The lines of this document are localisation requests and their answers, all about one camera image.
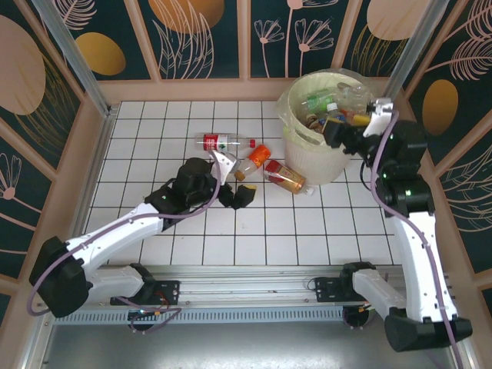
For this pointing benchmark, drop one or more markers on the white ribbed plastic bin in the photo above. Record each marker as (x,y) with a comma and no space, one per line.
(315,161)

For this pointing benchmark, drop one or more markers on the crushed clear plastic bottle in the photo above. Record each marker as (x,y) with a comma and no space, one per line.
(353,92)

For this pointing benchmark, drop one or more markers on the orange label drink bottle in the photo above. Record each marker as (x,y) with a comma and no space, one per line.
(258,155)

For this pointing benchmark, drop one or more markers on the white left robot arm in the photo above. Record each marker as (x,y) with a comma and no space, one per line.
(115,230)

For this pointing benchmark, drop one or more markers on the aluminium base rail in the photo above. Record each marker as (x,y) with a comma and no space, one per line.
(250,286)

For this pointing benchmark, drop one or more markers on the aluminium frame post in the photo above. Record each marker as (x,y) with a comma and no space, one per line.
(416,50)
(84,73)

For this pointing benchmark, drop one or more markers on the red gold tea bottle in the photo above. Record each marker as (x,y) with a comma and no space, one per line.
(286,177)

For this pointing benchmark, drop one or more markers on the clear bottle green label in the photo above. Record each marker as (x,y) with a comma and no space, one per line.
(318,100)

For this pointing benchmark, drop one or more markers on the clear bottle red label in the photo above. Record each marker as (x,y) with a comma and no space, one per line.
(215,142)

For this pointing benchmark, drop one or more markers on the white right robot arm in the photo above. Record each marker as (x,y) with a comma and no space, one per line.
(423,261)

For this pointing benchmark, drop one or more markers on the copper brown drink bottle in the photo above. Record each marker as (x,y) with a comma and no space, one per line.
(315,121)

